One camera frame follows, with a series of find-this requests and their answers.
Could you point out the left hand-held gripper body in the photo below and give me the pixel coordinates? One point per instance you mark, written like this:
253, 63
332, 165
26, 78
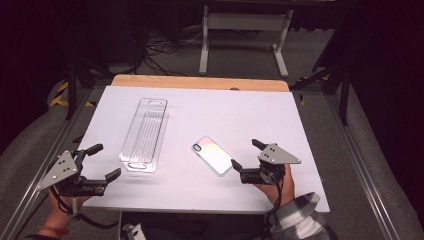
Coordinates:
61, 168

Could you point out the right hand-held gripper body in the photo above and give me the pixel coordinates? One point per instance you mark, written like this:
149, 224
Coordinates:
276, 155

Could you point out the iridescent phone case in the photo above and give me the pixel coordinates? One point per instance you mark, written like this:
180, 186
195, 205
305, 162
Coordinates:
213, 156

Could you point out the clear plastic packaging tray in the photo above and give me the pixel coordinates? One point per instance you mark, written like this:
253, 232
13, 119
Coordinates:
145, 136

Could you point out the person's right hand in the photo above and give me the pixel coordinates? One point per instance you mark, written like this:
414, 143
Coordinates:
287, 190

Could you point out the person's left hand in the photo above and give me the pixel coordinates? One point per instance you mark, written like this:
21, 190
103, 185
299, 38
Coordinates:
60, 213

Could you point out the small white device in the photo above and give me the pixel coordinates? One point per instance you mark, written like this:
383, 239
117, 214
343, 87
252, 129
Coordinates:
133, 231

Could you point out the yellow black hazard tape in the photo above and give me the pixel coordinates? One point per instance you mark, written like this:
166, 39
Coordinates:
58, 99

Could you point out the black tripod stand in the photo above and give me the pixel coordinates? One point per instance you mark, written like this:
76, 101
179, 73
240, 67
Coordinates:
71, 86
343, 96

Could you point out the white board table cover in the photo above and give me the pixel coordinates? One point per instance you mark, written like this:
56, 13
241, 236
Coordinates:
200, 110

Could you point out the aluminium rail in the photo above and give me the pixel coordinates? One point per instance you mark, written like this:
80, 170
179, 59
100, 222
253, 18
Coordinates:
360, 156
50, 156

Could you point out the white metal stand frame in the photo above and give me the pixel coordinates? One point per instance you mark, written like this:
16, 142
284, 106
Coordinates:
245, 21

